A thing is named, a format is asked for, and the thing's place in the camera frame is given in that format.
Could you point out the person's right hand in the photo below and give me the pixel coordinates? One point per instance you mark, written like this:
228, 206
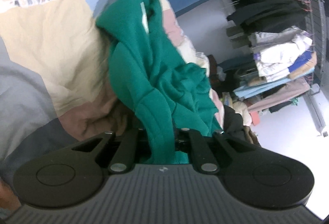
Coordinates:
9, 200

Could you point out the light blue hanging garment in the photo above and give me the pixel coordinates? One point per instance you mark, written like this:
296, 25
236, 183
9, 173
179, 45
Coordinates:
247, 92

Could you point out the dark red floor box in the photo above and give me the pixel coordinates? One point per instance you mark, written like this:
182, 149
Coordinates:
214, 77

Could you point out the brown garment on bed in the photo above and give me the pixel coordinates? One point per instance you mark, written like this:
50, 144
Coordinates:
253, 136

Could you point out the green hooded sweatshirt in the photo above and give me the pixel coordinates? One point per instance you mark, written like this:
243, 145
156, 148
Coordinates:
149, 76

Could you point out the colour block bed quilt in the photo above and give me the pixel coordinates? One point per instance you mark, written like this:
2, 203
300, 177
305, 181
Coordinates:
54, 76

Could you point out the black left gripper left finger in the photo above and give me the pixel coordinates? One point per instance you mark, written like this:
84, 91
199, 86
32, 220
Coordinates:
117, 154

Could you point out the black garment on bed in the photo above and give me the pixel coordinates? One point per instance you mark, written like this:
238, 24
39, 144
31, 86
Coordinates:
233, 123

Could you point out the black hanging coat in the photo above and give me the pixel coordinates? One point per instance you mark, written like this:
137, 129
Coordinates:
270, 16

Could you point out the beige pink hanging garment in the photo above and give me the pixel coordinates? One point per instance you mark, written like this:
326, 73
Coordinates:
291, 90

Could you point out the metal clothes rack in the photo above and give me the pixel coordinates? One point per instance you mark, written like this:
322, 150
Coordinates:
315, 23

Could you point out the white hanging jacket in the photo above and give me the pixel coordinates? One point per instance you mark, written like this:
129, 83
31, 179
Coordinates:
274, 53

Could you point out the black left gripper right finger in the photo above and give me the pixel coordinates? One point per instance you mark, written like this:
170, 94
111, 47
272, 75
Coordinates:
215, 153

